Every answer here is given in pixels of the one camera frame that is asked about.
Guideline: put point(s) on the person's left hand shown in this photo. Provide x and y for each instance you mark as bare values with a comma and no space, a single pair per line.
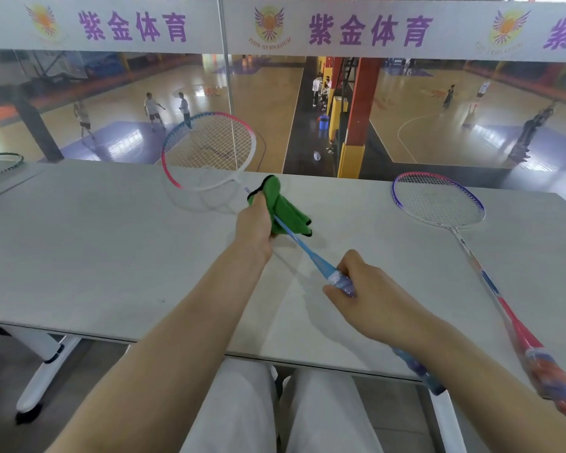
254,231

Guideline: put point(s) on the person's right hand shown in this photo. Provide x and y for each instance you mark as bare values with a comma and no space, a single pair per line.
387,311

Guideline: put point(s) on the green black cleaning cloth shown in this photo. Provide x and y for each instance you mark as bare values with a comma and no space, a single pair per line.
283,212

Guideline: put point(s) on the pink blue badminton racket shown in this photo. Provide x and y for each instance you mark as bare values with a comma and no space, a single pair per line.
337,278

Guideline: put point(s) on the purple pink badminton racket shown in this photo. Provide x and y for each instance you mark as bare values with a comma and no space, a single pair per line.
552,377

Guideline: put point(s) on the person's right forearm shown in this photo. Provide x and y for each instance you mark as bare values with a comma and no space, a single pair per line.
500,391

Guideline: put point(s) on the person's left forearm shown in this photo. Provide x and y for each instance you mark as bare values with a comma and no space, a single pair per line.
170,358

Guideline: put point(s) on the person's white trousers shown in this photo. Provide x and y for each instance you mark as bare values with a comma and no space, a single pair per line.
236,410

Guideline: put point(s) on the green badminton racket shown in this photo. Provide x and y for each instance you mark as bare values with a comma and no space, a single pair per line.
2,166

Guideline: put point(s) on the blue bin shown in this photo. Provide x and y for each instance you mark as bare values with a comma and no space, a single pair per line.
324,123

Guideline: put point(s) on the white table leg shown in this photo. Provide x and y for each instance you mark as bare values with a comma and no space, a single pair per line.
45,377
448,424

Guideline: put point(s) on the metal window mullion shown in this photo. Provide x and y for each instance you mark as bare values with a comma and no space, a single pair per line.
227,80

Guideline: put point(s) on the group of distant people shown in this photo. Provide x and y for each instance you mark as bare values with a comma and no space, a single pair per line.
152,108

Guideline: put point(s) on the red pillar with yellow base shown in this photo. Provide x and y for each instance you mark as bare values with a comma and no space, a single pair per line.
362,108

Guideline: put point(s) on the white banner with purple print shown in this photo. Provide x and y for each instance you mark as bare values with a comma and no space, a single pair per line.
292,47

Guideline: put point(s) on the yellow padded post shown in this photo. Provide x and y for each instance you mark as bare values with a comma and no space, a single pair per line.
335,118

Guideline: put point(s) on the dark hoop post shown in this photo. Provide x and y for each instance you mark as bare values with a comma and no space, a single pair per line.
37,132

